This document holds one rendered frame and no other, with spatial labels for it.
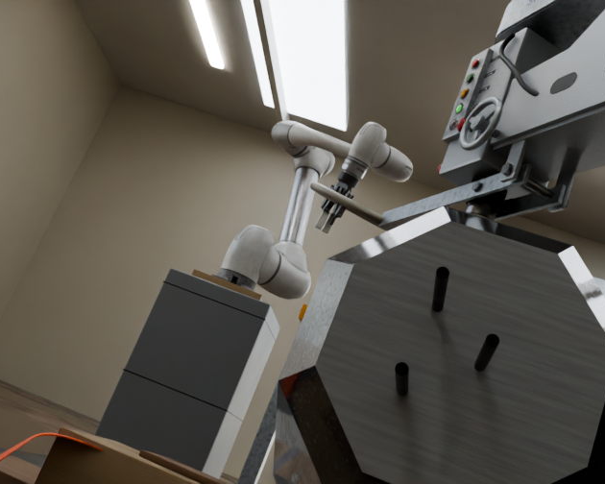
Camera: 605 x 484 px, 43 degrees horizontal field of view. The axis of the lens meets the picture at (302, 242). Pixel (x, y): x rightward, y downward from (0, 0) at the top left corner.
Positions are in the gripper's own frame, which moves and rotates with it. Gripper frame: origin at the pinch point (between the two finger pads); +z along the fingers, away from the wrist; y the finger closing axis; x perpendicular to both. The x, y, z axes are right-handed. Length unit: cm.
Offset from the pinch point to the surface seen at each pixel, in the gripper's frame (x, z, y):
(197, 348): -26, 60, 6
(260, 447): 65, 111, -52
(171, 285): -38, 46, -12
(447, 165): -25, -30, 75
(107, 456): -104, 49, 129
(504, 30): -22, -72, 65
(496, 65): -24, -60, 72
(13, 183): 42, 127, -633
